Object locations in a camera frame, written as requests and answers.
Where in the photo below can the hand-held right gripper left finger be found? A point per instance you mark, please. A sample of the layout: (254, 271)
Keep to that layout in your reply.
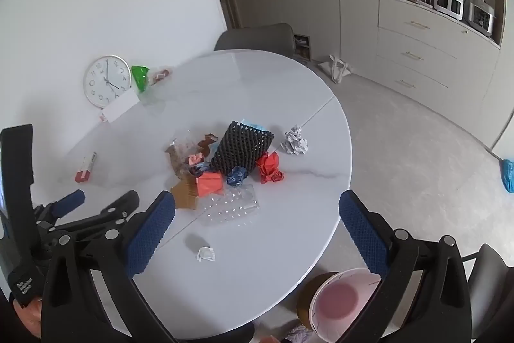
(150, 234)

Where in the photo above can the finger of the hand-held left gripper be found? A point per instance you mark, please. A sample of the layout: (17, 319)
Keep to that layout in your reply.
(120, 206)
(72, 202)

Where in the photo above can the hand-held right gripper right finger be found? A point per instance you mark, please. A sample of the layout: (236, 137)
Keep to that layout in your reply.
(361, 234)

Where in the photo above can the brown cardboard piece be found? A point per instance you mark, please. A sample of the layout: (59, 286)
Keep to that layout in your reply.
(184, 196)

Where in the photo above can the white plastic waste bin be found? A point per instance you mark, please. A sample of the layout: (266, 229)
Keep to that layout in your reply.
(341, 303)

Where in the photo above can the orange red paper box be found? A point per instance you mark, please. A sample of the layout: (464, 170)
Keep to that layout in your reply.
(209, 183)

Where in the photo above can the blue wrapper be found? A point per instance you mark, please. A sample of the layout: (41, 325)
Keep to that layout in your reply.
(237, 176)

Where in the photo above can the red paper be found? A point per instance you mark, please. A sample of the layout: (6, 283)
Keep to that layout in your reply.
(269, 168)

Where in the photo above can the black foam mesh pad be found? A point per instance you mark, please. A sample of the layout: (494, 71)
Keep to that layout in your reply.
(241, 148)

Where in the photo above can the person's left hand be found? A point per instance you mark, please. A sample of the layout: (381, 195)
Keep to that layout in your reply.
(30, 317)

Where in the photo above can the small red white box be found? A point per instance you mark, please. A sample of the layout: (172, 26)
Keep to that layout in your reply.
(83, 172)

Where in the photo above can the small crumpled white paper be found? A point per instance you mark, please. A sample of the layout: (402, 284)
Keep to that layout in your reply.
(205, 253)

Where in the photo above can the clear plastic blister tray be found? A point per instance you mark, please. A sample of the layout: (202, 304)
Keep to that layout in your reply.
(231, 208)

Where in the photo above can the small pink red wrapper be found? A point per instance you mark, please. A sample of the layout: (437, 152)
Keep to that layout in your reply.
(195, 159)

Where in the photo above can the white paper card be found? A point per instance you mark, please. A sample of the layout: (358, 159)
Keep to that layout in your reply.
(120, 106)

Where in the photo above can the brown foil wrapper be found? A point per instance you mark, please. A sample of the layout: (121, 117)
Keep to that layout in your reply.
(207, 144)

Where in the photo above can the large crumpled white paper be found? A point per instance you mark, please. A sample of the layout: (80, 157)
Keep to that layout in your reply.
(295, 142)

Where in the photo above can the purple patterned slipper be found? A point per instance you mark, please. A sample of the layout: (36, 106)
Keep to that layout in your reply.
(299, 335)

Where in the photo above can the green plastic bag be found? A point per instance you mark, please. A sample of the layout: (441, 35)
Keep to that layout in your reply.
(139, 77)

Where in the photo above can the red snack packet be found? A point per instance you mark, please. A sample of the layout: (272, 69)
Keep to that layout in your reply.
(160, 74)

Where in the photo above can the grey chair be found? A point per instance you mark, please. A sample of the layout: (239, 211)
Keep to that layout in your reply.
(257, 37)
(492, 286)

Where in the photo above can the blue face mask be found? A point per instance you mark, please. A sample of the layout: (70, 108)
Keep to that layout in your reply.
(255, 125)

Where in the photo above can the blue mop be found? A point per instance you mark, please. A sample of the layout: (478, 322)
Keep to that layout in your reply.
(508, 174)

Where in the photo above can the white tote bag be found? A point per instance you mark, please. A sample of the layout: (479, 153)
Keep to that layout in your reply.
(337, 67)

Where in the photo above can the white oval table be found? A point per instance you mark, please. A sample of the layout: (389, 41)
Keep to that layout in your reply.
(261, 86)

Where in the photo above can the beige drawer cabinet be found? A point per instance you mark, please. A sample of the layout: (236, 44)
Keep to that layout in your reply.
(413, 45)

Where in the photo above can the silver rice cooker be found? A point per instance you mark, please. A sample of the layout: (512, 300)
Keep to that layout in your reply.
(480, 17)

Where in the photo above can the round white wall clock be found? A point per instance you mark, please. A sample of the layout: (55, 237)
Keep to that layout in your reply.
(104, 82)

